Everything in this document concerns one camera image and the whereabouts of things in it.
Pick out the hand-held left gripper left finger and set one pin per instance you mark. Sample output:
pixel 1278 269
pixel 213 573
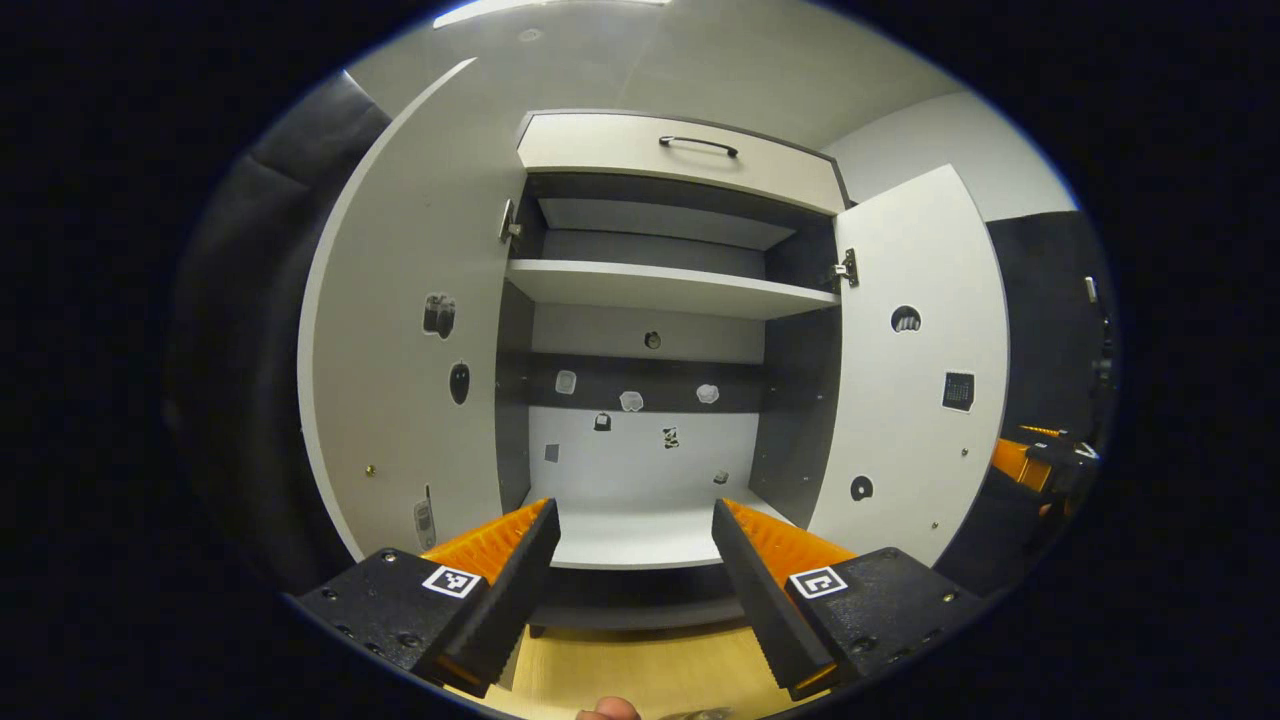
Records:
pixel 515 590

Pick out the white drawer front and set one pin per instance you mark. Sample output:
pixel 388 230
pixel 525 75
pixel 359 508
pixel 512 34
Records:
pixel 600 145

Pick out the white cabinet shelf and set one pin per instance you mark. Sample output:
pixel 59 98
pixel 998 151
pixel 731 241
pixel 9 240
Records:
pixel 660 288

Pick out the metal door hinge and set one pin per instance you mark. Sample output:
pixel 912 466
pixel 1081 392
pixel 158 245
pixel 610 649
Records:
pixel 846 270
pixel 509 222

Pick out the white cabinet door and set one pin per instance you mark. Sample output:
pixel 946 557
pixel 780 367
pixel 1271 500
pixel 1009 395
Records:
pixel 400 250
pixel 900 430

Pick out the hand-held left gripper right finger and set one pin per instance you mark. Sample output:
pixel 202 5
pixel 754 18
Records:
pixel 760 600

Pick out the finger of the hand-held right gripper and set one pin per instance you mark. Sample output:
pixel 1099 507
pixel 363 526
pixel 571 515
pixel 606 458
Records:
pixel 1018 463

